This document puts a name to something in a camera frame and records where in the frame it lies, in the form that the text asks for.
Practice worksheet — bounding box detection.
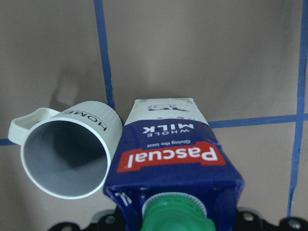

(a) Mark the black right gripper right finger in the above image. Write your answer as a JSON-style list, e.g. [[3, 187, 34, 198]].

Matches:
[[237, 207, 308, 231]]

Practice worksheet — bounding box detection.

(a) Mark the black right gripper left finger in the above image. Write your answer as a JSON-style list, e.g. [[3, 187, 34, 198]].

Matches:
[[48, 208, 126, 231]]

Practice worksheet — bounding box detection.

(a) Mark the white mug grey inside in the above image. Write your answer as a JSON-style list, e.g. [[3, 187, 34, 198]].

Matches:
[[8, 101, 122, 200]]

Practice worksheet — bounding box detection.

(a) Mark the blue white milk carton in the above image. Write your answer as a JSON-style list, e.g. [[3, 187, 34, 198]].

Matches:
[[103, 98, 244, 231]]

